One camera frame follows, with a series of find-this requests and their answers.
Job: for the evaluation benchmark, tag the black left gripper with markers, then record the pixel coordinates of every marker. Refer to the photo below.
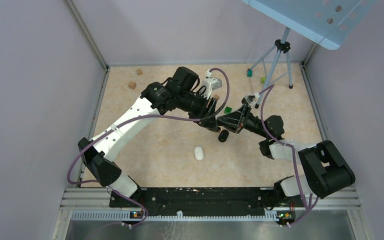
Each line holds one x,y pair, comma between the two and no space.
209,119

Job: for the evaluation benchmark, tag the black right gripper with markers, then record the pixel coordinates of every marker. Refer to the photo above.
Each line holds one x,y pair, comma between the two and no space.
241,115

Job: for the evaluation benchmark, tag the black earbud charging case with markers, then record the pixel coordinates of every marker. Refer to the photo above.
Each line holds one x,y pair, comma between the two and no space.
223,135

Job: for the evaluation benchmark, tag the white earbud charging case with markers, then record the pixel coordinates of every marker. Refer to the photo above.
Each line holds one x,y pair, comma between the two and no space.
198,153

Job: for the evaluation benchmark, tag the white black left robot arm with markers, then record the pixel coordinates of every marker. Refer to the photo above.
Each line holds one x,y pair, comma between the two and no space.
184,91

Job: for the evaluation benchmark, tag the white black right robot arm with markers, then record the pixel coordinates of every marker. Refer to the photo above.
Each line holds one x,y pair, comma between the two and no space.
325,170

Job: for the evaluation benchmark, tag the green block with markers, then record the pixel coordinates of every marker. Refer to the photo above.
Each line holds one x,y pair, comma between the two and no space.
227,110

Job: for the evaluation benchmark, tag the teal cube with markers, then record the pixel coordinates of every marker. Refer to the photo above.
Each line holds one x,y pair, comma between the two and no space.
249,73

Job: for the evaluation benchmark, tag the grey tripod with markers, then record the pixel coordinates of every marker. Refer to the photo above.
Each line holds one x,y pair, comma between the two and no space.
282,46

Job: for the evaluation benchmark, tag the small tan wooden cube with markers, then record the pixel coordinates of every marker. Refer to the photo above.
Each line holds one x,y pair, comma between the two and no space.
139,71

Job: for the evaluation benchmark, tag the light blue perforated panel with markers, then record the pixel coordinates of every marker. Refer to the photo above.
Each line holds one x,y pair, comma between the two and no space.
327,23

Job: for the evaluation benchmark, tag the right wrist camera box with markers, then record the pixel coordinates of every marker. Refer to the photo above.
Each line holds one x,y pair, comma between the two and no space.
251,100

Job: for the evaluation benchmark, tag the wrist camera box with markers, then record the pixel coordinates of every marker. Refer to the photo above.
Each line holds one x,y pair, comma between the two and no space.
251,100
209,84

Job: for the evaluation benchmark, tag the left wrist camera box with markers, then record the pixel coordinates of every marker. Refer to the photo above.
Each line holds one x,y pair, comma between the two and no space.
209,84

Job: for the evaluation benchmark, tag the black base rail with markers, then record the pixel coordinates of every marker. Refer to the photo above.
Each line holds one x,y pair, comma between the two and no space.
206,201

